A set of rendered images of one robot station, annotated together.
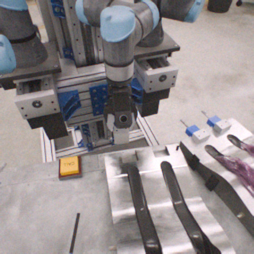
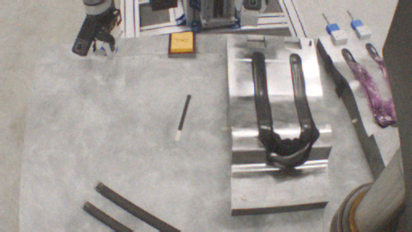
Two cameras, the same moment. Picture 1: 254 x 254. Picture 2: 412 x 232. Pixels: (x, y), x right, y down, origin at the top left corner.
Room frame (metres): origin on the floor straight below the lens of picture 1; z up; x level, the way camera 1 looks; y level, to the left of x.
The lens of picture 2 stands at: (-0.53, -0.03, 2.11)
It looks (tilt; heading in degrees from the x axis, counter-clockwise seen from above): 61 degrees down; 10
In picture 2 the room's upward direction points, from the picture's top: straight up
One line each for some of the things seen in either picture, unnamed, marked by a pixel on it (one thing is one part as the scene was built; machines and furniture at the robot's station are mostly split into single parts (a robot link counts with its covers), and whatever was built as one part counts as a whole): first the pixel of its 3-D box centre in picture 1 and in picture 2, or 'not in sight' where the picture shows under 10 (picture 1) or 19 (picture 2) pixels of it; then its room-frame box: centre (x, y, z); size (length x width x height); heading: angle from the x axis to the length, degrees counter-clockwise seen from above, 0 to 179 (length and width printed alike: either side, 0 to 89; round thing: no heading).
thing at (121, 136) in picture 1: (121, 124); (249, 5); (0.50, 0.02, 0.93); 0.13 x 0.05 x 0.05; 4
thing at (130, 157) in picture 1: (129, 159); (256, 44); (0.40, -0.01, 0.87); 0.05 x 0.05 x 0.04; 11
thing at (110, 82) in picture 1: (119, 90); not in sight; (0.49, 0.02, 1.09); 0.09 x 0.08 x 0.12; 4
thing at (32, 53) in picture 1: (23, 45); not in sight; (0.76, 0.39, 1.09); 0.15 x 0.15 x 0.10
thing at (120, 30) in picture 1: (118, 36); not in sight; (0.48, 0.02, 1.25); 0.09 x 0.08 x 0.11; 149
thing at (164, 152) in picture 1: (160, 154); (291, 46); (0.42, -0.11, 0.87); 0.05 x 0.05 x 0.04; 11
